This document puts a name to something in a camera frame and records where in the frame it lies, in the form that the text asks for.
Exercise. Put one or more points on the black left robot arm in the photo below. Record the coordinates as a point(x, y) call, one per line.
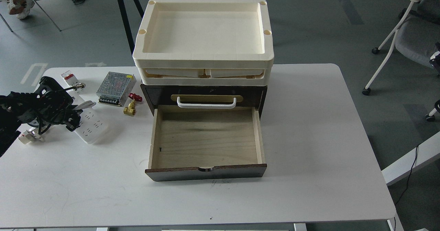
point(12, 113)

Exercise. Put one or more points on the cream stacked plastic tray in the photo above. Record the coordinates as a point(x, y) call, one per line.
point(205, 43)

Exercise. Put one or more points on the open wooden drawer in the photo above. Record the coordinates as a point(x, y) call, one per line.
point(196, 144)

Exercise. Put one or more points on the white frame grey chair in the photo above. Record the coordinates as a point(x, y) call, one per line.
point(416, 36)

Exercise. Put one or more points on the white drawer handle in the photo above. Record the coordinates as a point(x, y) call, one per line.
point(206, 106)

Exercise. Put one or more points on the white red circuit breaker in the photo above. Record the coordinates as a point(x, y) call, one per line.
point(72, 80)

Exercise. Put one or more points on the white power strip with cable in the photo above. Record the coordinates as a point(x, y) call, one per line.
point(91, 126)

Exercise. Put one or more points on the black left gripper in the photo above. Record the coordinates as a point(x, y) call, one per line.
point(51, 105)

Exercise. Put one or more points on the small white metal connector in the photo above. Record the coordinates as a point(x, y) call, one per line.
point(30, 135)

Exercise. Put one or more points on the silver metal power supply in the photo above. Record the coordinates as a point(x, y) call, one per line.
point(115, 88)

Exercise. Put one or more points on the brass valve red handle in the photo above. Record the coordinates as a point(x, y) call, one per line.
point(130, 109)

